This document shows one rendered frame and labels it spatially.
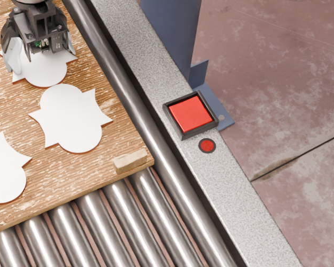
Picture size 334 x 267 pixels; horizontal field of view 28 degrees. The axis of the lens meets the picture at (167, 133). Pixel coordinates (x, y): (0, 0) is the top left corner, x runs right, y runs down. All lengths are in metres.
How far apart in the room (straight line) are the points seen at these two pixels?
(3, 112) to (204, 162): 0.36
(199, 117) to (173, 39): 0.72
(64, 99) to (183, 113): 0.21
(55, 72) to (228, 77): 1.27
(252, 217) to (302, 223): 1.06
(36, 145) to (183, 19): 0.80
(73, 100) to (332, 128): 1.36
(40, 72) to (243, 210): 0.44
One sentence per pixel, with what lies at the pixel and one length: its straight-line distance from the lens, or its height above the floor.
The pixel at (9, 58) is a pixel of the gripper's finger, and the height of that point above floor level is 0.98.
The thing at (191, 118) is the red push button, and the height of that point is 0.93.
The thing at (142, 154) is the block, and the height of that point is 0.96.
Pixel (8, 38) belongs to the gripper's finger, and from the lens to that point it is 1.17.
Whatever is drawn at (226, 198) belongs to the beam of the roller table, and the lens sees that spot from 1.14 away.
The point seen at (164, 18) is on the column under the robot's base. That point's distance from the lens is 1.82.
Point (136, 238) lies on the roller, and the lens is 1.09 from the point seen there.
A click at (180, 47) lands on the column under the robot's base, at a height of 0.42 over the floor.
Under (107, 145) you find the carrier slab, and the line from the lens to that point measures 1.14.
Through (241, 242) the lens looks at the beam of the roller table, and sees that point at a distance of 1.11.
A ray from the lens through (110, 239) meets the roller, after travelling 1.09.
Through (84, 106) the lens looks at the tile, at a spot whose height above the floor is 0.94.
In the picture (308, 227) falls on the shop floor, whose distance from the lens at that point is 2.18.
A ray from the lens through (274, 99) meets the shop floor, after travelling 2.39.
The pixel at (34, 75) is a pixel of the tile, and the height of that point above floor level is 0.94.
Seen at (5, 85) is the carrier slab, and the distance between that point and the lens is 1.22.
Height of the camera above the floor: 1.93
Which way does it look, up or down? 59 degrees down
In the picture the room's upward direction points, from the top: 8 degrees clockwise
